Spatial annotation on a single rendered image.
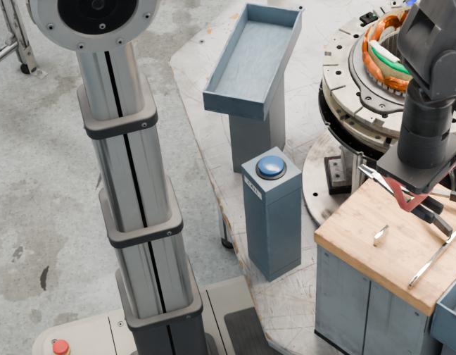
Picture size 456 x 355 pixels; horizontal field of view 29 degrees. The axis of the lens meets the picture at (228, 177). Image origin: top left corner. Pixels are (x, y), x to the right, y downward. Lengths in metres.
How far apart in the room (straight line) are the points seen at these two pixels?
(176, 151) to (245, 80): 1.31
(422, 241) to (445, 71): 0.37
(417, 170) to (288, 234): 0.46
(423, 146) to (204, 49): 1.02
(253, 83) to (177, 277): 0.38
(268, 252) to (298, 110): 0.44
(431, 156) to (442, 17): 0.19
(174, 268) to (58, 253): 1.11
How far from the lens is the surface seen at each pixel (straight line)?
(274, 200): 1.38
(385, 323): 1.32
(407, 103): 1.01
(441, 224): 1.25
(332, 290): 1.36
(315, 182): 1.67
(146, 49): 3.21
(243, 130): 1.62
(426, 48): 0.95
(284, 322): 1.51
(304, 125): 1.80
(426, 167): 1.07
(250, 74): 1.55
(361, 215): 1.29
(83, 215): 2.72
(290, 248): 1.51
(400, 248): 1.26
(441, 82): 0.97
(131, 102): 1.28
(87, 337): 2.16
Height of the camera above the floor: 2.08
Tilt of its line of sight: 49 degrees down
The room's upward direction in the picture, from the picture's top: 6 degrees counter-clockwise
